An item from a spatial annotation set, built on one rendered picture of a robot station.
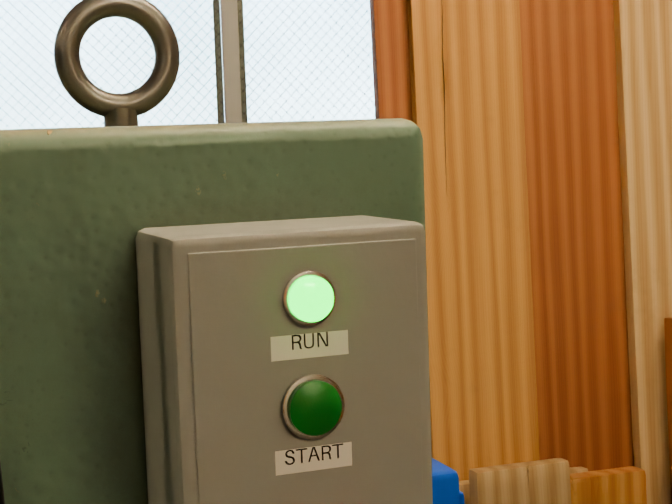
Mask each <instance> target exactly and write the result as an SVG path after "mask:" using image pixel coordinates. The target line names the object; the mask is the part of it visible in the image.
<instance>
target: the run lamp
mask: <svg viewBox="0 0 672 504"><path fill-rule="evenodd" d="M282 302H283V307H284V310H285V312H286V314H287V315H288V316H289V318H290V319H292V320H293V321H294V322H296V323H298V324H301V325H305V326H313V325H317V324H319V323H321V322H323V321H324V320H326V319H327V318H328V317H329V316H330V314H331V313H332V311H333V309H334V306H335V302H336V294H335V289H334V286H333V284H332V282H331V281H330V280H329V279H328V278H327V277H326V276H325V275H324V274H321V273H319V272H316V271H302V272H300V273H297V274H296V275H294V276H293V277H292V278H291V279H290V280H289V281H288V282H287V284H286V286H285V288H284V291H283V295H282Z"/></svg>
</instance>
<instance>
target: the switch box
mask: <svg viewBox="0 0 672 504"><path fill-rule="evenodd" d="M135 240H136V260H137V281H138V302H139V322H140V343H141V364H142V384H143V405H144V426H145V446H146V467H147V488H148V504H433V501H432V465H431V428H430V392H429V355H428V318H427V282H426V245H425V230H424V227H423V225H422V224H420V223H418V222H415V221H407V220H398V219H390V218H381V217H373V216H365V215H358V216H341V217H324V218H307V219H289V220H272V221H255V222H238V223H221V224H203V225H186V226H169V227H152V228H144V229H142V230H140V231H138V233H137V236H136V239H135ZM302 271H316V272H319V273H321V274H324V275H325V276H326V277H327V278H328V279H329V280H330V281H331V282H332V284H333V286H334V289H335V294H336V302H335V306H334V309H333V311H332V313H331V314H330V316H329V317H328V318H327V319H326V320H324V321H323V322H321V323H319V324H317V325H313V326H305V325H301V324H298V323H296V322H294V321H293V320H292V319H290V318H289V316H288V315H287V314H286V312H285V310H284V307H283V302H282V295H283V291H284V288H285V286H286V284H287V282H288V281H289V280H290V279H291V278H292V277H293V276H294V275H296V274H297V273H300V272H302ZM340 330H348V351H349V354H343V355H333V356H323V357H313V358H303V359H293V360H283V361H273V362H271V338H270V337H276V336H286V335H297V334H308V333H319V332H329V331H340ZM309 374H320V375H324V376H326V377H328V378H330V379H332V380H333V381H334V382H335V383H336V384H337V385H338V386H339V388H340V389H341V391H342V394H343V397H344V403H345V405H344V413H343V417H342V419H341V421H340V423H339V424H338V426H337V427H336V428H335V429H334V430H333V432H331V433H330V434H328V435H327V436H325V437H323V438H320V439H316V440H308V439H303V438H301V437H298V436H297V435H295V434H294V433H292V432H291V431H290V430H289V429H288V428H287V426H286V425H285V423H284V421H283V418H282V412H281V404H282V399H283V396H284V394H285V392H286V390H287V389H288V387H289V386H290V385H291V384H292V383H293V382H294V381H295V380H297V379H298V378H300V377H302V376H304V375H309ZM345 442H352V466H344V467H337V468H329V469H322V470H315V471H307V472H300V473H292V474H285V475H278V476H276V467H275V451H282V450H290V449H298V448H306V447H314V446H322V445H329V444H337V443H345Z"/></svg>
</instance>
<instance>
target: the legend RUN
mask: <svg viewBox="0 0 672 504"><path fill-rule="evenodd" d="M270 338H271V362H273V361H283V360H293V359H303V358H313V357H323V356H333V355H343V354H349V351H348V330H340V331H329V332H319V333H308V334H297V335H286V336H276V337H270Z"/></svg>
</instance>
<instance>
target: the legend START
mask: <svg viewBox="0 0 672 504"><path fill-rule="evenodd" d="M344 466H352V442H345V443H337V444H329V445H322V446H314V447H306V448H298V449H290V450H282V451H275V467H276V476H278V475H285V474H292V473H300V472H307V471H315V470H322V469H329V468H337V467H344Z"/></svg>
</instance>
